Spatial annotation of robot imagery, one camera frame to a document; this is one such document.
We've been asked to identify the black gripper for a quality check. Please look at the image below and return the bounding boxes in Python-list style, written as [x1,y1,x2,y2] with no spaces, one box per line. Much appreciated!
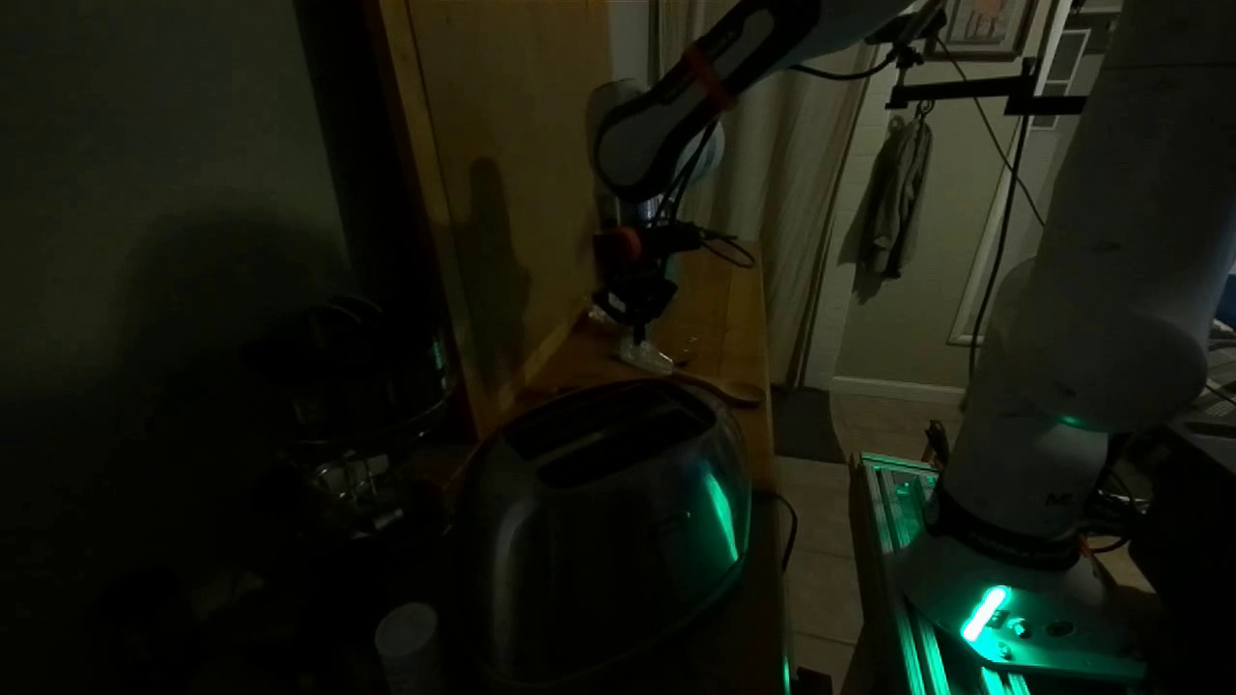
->
[590,223,688,332]

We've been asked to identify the clear plastic packet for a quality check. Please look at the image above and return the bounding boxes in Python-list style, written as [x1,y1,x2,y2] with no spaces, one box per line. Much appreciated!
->
[613,321,679,377]

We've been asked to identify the wooden cabinet panel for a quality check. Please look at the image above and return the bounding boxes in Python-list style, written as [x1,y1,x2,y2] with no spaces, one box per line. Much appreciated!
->
[370,0,621,440]

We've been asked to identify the silver toaster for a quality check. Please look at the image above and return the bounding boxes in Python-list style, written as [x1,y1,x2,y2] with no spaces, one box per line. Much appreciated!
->
[459,374,756,692]

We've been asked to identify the hanging grey cloth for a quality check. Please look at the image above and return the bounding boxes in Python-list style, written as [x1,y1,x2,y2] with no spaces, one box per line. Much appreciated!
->
[842,106,940,303]

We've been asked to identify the dark cooking pots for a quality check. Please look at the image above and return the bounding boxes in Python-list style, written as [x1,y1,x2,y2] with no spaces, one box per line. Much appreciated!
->
[244,293,459,545]

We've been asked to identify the pale interior door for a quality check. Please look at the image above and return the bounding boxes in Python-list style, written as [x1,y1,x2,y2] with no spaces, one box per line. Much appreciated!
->
[805,0,1077,398]

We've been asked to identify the white plastic cup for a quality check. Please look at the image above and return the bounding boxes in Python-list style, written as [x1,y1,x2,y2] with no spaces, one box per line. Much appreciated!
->
[370,599,450,695]

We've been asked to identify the black cables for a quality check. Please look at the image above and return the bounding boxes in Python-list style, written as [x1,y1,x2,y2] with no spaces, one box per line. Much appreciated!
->
[667,216,775,283]

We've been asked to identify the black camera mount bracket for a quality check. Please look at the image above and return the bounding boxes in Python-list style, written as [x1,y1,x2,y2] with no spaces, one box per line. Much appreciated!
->
[886,45,1086,124]

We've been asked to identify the framed wall picture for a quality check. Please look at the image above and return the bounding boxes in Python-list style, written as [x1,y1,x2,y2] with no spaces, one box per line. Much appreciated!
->
[944,0,1041,61]

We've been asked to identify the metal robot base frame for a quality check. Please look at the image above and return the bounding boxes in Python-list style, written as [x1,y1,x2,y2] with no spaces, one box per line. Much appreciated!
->
[846,447,1164,695]

